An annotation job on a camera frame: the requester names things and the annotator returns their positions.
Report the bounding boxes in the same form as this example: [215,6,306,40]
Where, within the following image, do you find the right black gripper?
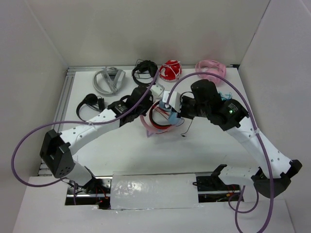
[171,94,209,119]

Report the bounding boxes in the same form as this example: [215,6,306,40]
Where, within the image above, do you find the blue pink cat-ear headphones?
[140,100,185,138]

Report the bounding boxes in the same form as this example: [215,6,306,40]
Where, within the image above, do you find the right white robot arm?
[179,80,302,198]

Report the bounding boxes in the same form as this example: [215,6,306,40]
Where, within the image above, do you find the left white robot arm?
[40,86,154,194]

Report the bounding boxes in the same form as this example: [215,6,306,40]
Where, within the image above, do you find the small black headphones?
[76,93,105,122]

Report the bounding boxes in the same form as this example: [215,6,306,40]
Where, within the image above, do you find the grey white headphones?
[92,67,126,96]

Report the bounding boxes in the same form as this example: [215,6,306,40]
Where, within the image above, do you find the red black headphones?
[148,100,175,131]

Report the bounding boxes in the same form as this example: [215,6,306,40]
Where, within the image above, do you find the teal cat-ear headphones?
[218,91,232,100]

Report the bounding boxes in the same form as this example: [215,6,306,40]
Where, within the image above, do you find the red white headphones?
[159,60,182,82]

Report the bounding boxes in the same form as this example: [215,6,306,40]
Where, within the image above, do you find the shiny foil-covered plate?
[110,174,199,210]

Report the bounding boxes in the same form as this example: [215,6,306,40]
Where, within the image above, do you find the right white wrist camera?
[162,91,181,112]

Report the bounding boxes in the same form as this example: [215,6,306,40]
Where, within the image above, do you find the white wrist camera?
[150,83,165,100]
[162,91,181,112]

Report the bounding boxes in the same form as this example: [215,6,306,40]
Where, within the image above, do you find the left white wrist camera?
[150,83,165,100]

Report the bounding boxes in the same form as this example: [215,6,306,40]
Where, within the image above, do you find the black headphones with cable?
[132,59,158,87]

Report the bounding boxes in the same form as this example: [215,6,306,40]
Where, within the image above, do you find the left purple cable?
[11,70,160,206]

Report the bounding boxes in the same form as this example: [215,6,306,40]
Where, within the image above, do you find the purple cable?
[11,70,160,206]
[167,72,275,233]

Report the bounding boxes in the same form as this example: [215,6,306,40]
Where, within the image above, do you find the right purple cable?
[167,72,275,233]

